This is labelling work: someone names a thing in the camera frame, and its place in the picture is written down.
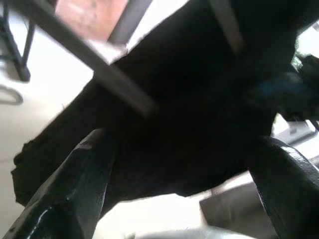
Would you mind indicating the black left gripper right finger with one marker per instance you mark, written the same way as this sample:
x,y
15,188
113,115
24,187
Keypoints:
x,y
291,194

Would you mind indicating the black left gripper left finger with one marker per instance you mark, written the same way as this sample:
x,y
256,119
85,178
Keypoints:
x,y
69,189

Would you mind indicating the grey flocked hanger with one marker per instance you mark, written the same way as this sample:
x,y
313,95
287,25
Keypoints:
x,y
99,68

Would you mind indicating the black garment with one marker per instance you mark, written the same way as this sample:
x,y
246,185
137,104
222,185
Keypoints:
x,y
187,124

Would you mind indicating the plastic wrapped cardboard box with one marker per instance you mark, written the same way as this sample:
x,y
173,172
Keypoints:
x,y
84,17

